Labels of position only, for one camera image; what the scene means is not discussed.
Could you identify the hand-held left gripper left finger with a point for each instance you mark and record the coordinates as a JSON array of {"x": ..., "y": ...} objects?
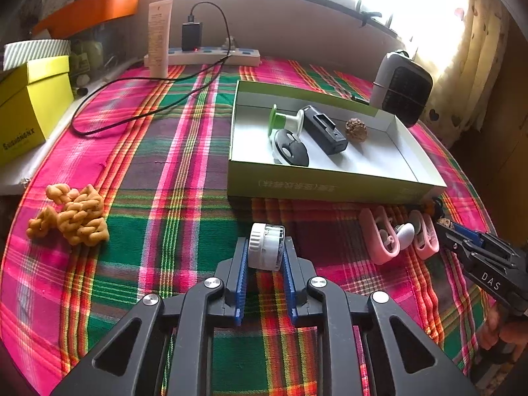
[{"x": 241, "y": 280}]

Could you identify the white power strip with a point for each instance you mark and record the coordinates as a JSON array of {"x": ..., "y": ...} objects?
[{"x": 214, "y": 54}]

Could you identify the cream cosmetic tube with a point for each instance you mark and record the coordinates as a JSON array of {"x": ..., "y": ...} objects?
[{"x": 160, "y": 37}]

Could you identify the heart print curtain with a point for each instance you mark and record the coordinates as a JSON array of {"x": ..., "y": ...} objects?
[{"x": 474, "y": 70}]

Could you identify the black charger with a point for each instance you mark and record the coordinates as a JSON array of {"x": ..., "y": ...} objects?
[{"x": 192, "y": 37}]

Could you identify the pink clip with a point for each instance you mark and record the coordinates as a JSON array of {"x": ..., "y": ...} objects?
[
  {"x": 429, "y": 247},
  {"x": 375, "y": 243}
]

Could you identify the pitted walnut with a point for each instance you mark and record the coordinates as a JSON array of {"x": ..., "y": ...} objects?
[{"x": 355, "y": 130}]

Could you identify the white plug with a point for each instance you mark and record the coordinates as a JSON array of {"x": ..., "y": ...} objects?
[{"x": 229, "y": 44}]

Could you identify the shallow green cardboard box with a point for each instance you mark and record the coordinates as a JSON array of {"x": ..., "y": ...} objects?
[{"x": 371, "y": 161}]

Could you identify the small white jar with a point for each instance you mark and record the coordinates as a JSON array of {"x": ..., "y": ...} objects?
[{"x": 264, "y": 245}]

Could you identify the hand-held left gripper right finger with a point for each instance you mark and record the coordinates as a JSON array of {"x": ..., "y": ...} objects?
[{"x": 291, "y": 284}]

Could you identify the yellow cardboard box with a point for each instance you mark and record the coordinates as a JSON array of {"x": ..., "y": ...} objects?
[{"x": 24, "y": 107}]

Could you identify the white egg-shaped ball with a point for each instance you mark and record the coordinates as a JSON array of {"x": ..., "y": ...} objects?
[{"x": 406, "y": 233}]

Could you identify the black round remote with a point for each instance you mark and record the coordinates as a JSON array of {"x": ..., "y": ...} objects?
[{"x": 297, "y": 152}]

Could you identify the small grey space heater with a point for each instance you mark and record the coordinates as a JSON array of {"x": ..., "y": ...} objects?
[{"x": 404, "y": 86}]

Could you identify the orange lidded storage bin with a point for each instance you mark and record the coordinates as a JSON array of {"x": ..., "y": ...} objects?
[{"x": 90, "y": 6}]

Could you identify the black rectangular device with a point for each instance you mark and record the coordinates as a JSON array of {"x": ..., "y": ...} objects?
[{"x": 326, "y": 132}]

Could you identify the green and white spool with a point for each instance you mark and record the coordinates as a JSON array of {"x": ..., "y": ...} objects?
[{"x": 295, "y": 121}]

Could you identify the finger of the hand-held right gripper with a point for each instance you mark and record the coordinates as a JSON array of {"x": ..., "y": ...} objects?
[
  {"x": 470, "y": 235},
  {"x": 449, "y": 237}
]

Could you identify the plaid cloth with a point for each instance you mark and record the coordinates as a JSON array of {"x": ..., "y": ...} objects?
[{"x": 165, "y": 173}]

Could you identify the person's right hand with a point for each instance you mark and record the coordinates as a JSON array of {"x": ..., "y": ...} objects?
[{"x": 491, "y": 328}]

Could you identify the twisted fried dough snack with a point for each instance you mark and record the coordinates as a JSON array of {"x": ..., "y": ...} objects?
[{"x": 82, "y": 218}]

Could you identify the striped white box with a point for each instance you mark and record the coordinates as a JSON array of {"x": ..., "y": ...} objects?
[{"x": 33, "y": 49}]

